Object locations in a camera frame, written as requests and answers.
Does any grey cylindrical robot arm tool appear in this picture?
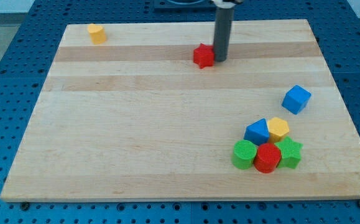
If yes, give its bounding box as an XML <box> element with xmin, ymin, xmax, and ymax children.
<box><xmin>213</xmin><ymin>0</ymin><xmax>244</xmax><ymax>62</ymax></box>

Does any yellow heart block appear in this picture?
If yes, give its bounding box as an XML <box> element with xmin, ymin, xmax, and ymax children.
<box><xmin>87</xmin><ymin>24</ymin><xmax>107</xmax><ymax>45</ymax></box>

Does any wooden board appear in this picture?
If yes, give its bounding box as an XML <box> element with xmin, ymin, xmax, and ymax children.
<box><xmin>0</xmin><ymin>19</ymin><xmax>360</xmax><ymax>202</ymax></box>

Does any red star block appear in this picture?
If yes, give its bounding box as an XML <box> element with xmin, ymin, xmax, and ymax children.
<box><xmin>193</xmin><ymin>43</ymin><xmax>215</xmax><ymax>69</ymax></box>

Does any green cylinder block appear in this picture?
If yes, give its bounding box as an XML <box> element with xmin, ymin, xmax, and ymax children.
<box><xmin>231</xmin><ymin>140</ymin><xmax>257</xmax><ymax>170</ymax></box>

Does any blue pentagon block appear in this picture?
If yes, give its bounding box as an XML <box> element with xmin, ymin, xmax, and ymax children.
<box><xmin>244</xmin><ymin>118</ymin><xmax>270</xmax><ymax>146</ymax></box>

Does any red cylinder block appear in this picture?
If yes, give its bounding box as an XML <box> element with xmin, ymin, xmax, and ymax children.
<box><xmin>254</xmin><ymin>143</ymin><xmax>282</xmax><ymax>174</ymax></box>

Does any yellow hexagon block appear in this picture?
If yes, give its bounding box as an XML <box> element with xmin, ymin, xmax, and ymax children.
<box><xmin>267</xmin><ymin>117</ymin><xmax>290</xmax><ymax>143</ymax></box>

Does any blue cube block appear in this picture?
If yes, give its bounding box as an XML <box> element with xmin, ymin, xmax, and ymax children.
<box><xmin>282</xmin><ymin>85</ymin><xmax>312</xmax><ymax>114</ymax></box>

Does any green star block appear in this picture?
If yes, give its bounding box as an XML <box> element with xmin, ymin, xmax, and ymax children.
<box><xmin>275</xmin><ymin>137</ymin><xmax>303</xmax><ymax>169</ymax></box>

